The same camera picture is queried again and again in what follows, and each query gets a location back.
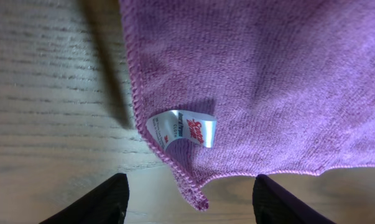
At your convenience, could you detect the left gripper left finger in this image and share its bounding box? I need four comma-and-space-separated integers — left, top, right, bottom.
40, 173, 129, 224

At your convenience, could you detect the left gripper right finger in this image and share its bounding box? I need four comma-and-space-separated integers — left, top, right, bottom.
252, 174, 334, 224

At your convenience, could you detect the purple microfiber cloth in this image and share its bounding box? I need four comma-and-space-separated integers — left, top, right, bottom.
119, 0, 375, 210

